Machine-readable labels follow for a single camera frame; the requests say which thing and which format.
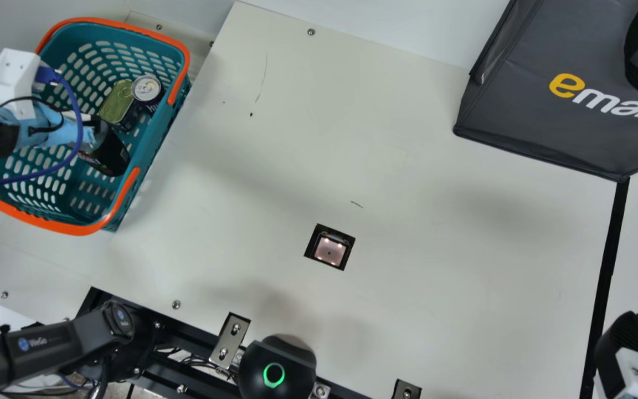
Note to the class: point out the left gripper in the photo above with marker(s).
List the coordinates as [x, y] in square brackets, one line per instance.
[47, 130]

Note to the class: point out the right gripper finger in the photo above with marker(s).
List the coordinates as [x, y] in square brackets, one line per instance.
[626, 332]

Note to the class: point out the dark coffee bottle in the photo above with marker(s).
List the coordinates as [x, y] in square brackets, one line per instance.
[109, 155]

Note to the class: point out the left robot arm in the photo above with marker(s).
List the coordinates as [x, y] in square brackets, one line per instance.
[47, 343]

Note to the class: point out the teal shopping basket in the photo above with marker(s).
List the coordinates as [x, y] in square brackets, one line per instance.
[103, 33]

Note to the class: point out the black strip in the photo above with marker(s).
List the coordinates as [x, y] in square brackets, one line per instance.
[607, 266]

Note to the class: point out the rectangular tin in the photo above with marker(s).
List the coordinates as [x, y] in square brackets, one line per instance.
[115, 102]

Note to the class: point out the silver top can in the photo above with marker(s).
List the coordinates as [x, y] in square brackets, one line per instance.
[146, 87]

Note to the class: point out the small square scanner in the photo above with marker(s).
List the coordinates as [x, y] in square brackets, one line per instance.
[330, 248]

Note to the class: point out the black device with green light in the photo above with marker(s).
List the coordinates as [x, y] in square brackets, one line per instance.
[258, 366]

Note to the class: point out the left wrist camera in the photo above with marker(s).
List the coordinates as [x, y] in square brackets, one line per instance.
[9, 77]

